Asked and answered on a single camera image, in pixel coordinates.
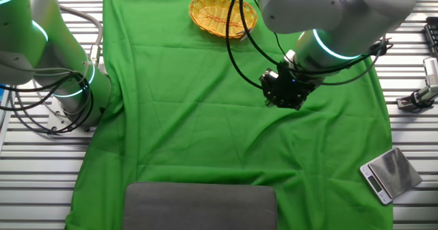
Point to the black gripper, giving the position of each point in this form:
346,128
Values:
291,86

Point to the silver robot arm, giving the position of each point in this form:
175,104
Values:
20,35

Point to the green cloth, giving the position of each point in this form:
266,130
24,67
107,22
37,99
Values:
205,137

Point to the yellow wicker basket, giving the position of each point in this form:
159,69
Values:
212,14

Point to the silver digital kitchen scale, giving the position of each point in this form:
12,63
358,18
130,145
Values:
393,172

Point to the grey foam pad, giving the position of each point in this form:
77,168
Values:
198,206

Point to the black keyboard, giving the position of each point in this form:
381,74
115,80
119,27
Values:
433,35

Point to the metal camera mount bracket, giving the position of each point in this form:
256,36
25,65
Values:
424,94

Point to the white grey camera device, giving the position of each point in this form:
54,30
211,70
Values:
432,69

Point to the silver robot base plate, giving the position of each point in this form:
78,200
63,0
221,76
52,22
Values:
58,117

